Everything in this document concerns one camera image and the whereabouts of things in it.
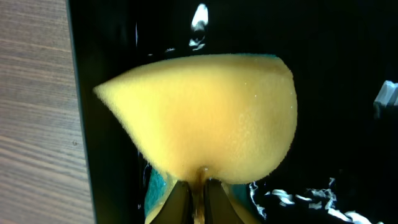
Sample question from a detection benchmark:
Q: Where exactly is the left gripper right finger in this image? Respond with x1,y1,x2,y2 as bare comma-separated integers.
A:
203,179,244,224

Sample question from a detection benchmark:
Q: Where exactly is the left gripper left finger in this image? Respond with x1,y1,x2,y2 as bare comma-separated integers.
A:
149,181,193,224

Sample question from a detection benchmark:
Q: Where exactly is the yellow green sponge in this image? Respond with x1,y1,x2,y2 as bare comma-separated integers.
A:
94,54,298,223

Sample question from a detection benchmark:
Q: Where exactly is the black plastic bin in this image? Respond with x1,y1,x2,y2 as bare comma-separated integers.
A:
67,0,397,223

